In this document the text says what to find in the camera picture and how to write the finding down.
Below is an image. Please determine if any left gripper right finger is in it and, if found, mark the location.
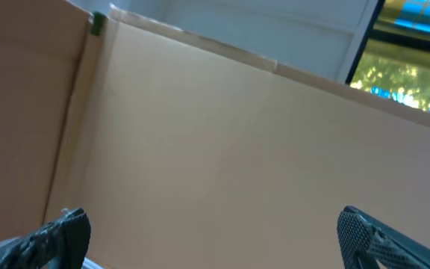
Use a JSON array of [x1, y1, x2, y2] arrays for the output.
[[337, 205, 430, 269]]

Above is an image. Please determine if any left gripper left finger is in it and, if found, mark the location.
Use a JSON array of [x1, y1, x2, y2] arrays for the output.
[[0, 208, 91, 269]]

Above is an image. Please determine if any window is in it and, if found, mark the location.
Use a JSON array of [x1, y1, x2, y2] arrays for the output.
[[346, 0, 430, 113]]

